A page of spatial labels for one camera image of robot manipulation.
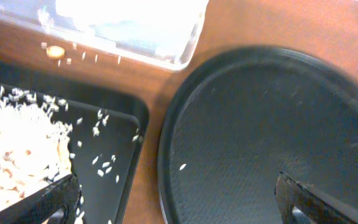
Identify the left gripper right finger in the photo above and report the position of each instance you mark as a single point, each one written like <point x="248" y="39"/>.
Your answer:
<point x="303" y="203"/>

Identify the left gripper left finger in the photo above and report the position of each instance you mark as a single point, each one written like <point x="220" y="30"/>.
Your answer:
<point x="56" y="203"/>

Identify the food scraps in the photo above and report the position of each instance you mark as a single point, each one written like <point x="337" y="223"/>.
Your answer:
<point x="34" y="149"/>

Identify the black rectangular tray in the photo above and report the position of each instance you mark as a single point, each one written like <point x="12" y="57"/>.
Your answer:
<point x="108" y="127"/>

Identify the round black serving tray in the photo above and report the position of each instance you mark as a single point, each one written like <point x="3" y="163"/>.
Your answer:
<point x="245" y="116"/>

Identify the food crumb on table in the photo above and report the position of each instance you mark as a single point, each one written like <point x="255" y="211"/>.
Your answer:
<point x="55" y="52"/>

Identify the clear plastic storage bin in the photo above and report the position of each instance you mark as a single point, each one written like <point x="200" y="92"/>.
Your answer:
<point x="161" y="33"/>

